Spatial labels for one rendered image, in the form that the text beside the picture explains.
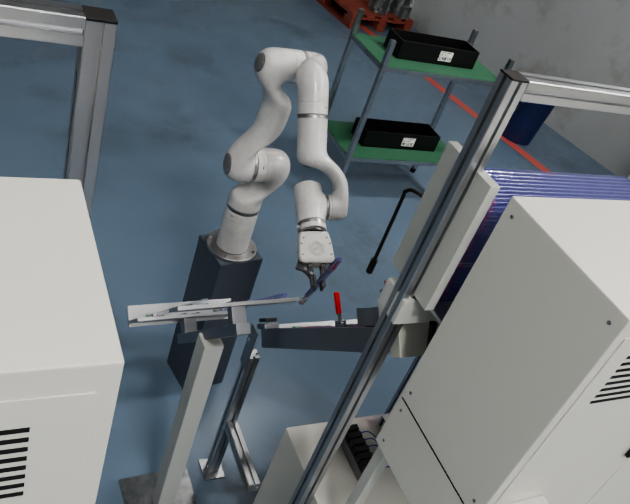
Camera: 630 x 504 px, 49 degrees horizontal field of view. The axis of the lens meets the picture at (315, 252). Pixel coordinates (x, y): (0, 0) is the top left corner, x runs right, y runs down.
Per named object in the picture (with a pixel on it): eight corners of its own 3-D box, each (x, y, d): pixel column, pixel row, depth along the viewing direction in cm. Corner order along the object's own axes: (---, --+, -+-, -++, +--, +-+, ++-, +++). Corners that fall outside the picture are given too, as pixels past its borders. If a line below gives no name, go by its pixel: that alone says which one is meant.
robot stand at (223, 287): (166, 361, 299) (199, 234, 259) (203, 352, 310) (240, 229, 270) (183, 393, 289) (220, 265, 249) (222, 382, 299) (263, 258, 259)
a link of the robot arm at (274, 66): (269, 189, 241) (225, 188, 233) (258, 167, 248) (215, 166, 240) (317, 64, 209) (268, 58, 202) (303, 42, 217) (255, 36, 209)
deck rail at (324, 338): (261, 347, 226) (260, 328, 227) (267, 347, 227) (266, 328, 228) (383, 353, 164) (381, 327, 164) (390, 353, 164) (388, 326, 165)
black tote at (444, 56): (396, 58, 405) (403, 40, 399) (383, 45, 417) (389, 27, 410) (472, 69, 432) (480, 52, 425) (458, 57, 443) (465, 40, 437)
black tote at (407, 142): (361, 146, 439) (367, 131, 433) (350, 132, 451) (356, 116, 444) (434, 151, 466) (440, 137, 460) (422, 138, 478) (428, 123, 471)
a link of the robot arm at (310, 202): (325, 231, 207) (294, 231, 205) (320, 193, 213) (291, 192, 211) (331, 218, 200) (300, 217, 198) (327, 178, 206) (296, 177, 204)
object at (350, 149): (304, 163, 472) (357, 7, 410) (413, 169, 515) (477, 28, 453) (329, 204, 441) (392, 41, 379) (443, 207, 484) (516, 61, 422)
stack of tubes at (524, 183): (410, 264, 159) (459, 165, 144) (569, 260, 183) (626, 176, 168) (437, 302, 151) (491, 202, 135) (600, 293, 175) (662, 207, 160)
